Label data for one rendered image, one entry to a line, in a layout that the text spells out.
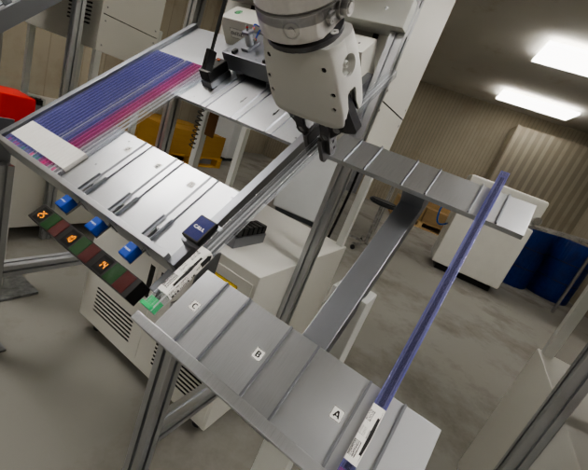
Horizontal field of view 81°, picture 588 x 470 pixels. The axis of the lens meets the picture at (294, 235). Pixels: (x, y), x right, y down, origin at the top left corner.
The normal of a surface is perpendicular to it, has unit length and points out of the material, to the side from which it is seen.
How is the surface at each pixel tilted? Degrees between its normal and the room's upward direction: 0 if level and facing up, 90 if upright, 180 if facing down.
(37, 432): 0
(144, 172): 43
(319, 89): 141
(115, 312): 90
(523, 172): 90
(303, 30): 129
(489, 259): 90
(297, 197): 90
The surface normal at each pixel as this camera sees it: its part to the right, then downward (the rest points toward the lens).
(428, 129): -0.35, 0.17
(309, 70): -0.49, 0.79
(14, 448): 0.35, -0.89
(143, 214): -0.07, -0.59
